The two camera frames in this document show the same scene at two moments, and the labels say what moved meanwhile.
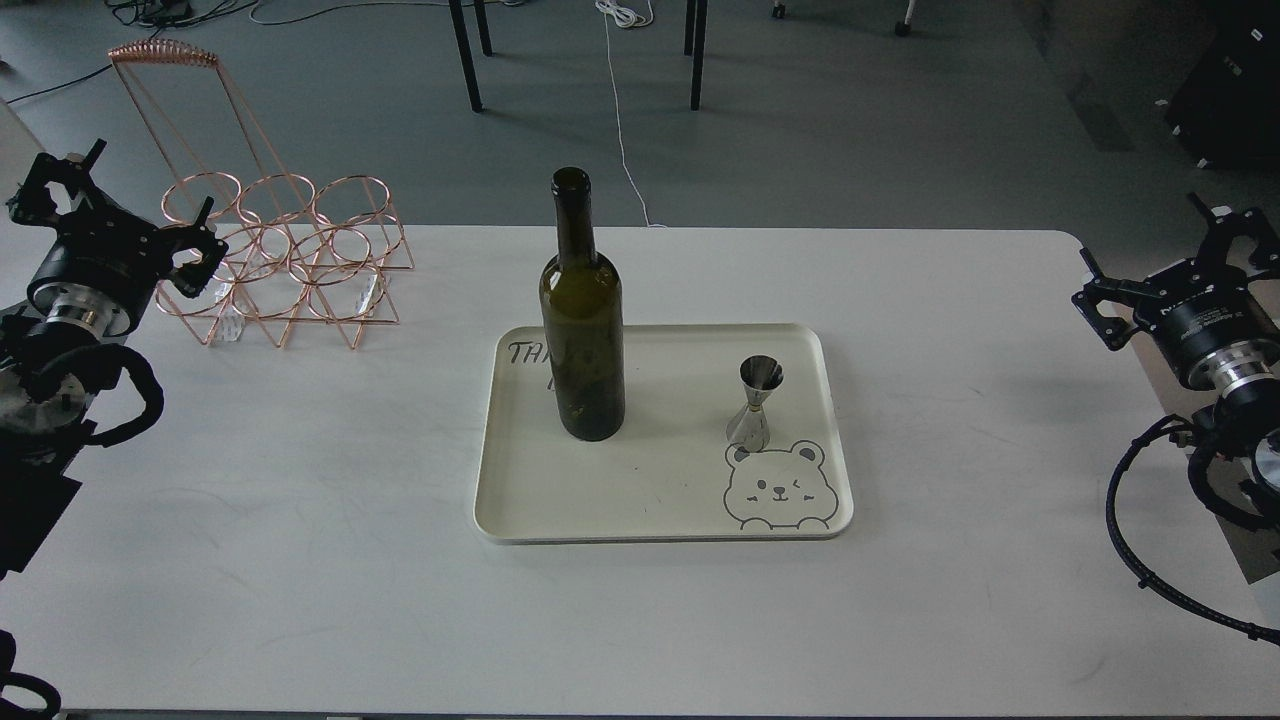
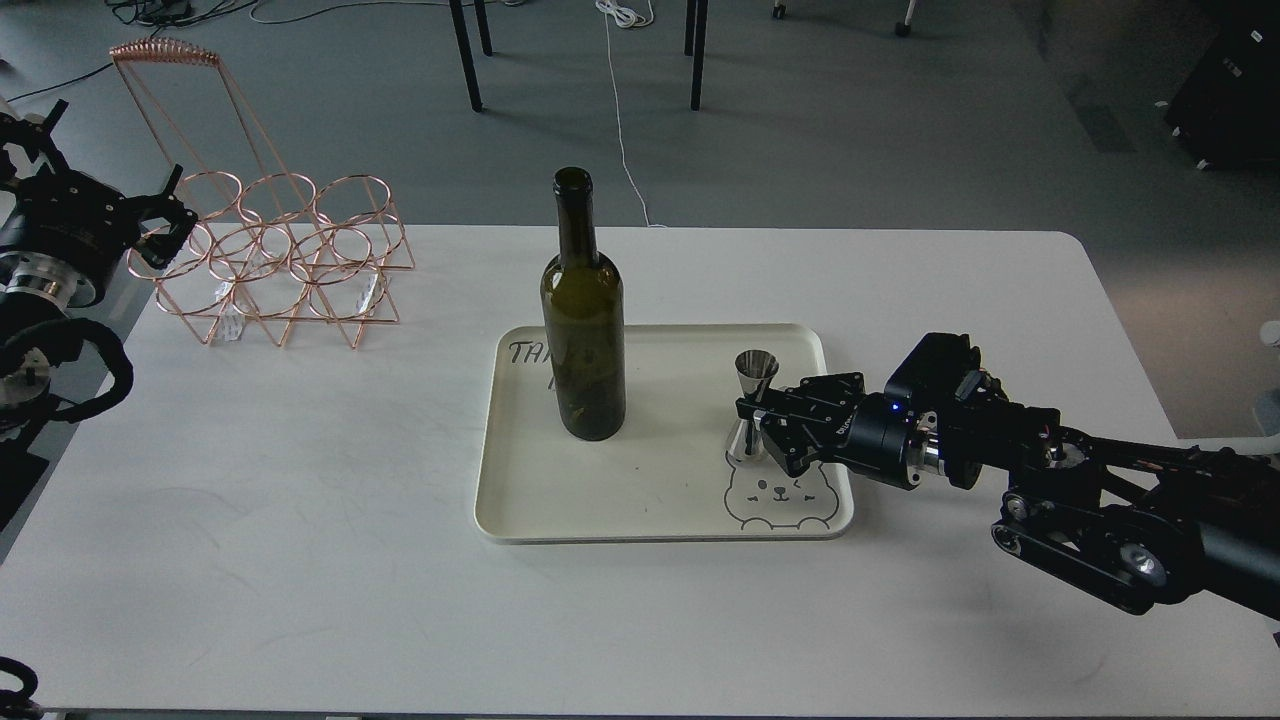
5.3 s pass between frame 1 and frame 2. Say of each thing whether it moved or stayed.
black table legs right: stayed
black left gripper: moved
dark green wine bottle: stayed
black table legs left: stayed
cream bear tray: stayed
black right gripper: moved
